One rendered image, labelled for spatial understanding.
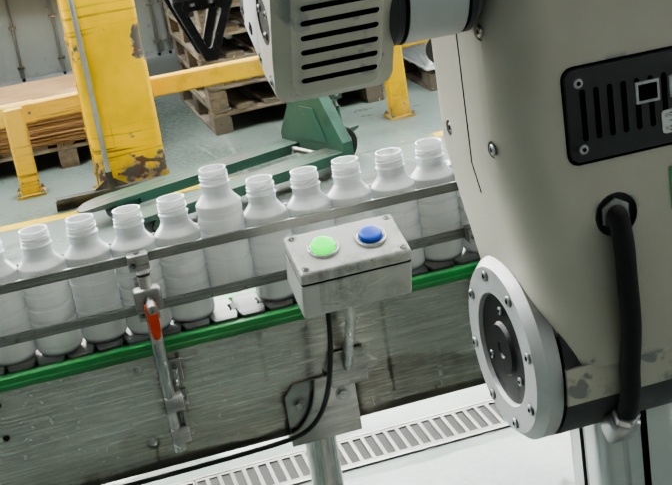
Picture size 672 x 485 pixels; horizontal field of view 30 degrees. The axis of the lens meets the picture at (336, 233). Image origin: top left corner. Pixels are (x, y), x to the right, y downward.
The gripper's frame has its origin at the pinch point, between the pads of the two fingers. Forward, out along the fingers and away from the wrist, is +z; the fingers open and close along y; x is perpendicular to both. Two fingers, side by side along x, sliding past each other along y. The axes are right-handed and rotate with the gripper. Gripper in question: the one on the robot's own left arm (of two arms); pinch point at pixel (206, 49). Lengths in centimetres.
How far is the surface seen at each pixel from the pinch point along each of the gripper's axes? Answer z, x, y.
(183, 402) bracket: 43.5, -10.8, -2.9
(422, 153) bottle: 21.9, 27.8, -14.4
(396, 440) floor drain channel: 139, 49, -149
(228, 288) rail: 33.1, -1.7, -10.9
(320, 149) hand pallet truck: 130, 97, -423
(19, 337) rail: 32.8, -28.7, -10.5
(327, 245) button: 25.3, 9.5, 3.2
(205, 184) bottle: 19.3, -1.7, -13.3
